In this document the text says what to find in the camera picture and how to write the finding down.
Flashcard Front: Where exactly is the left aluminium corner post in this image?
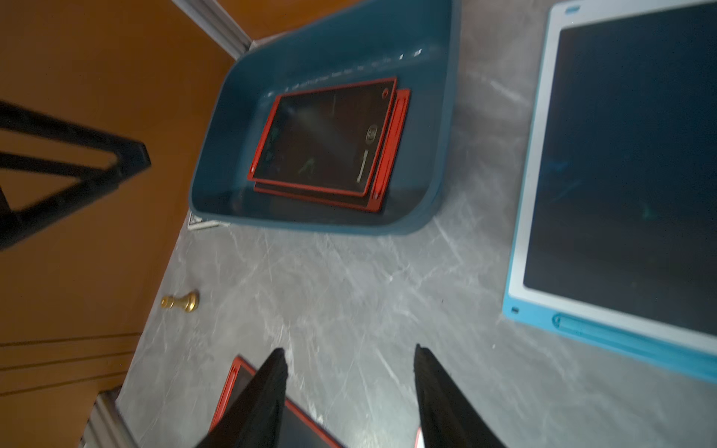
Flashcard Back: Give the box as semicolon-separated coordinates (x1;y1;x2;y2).
172;0;253;60

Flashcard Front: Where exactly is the red writing tablet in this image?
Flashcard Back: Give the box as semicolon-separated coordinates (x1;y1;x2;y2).
209;356;344;448
248;78;398;197

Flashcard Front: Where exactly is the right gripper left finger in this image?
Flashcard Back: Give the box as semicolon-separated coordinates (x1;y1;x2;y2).
197;348;289;447

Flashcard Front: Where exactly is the light blue writing tablet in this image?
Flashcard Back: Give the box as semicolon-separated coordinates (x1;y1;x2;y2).
502;1;716;382

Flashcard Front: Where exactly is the teal storage box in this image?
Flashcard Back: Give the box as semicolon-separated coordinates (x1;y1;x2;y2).
189;1;462;236

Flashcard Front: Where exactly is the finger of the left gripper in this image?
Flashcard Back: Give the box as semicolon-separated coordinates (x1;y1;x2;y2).
1;102;151;250

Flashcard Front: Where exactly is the small brass piece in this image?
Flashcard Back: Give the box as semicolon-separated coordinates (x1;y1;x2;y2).
161;290;200;313

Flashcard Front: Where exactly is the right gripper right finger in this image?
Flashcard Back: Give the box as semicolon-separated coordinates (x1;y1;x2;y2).
414;345;505;448

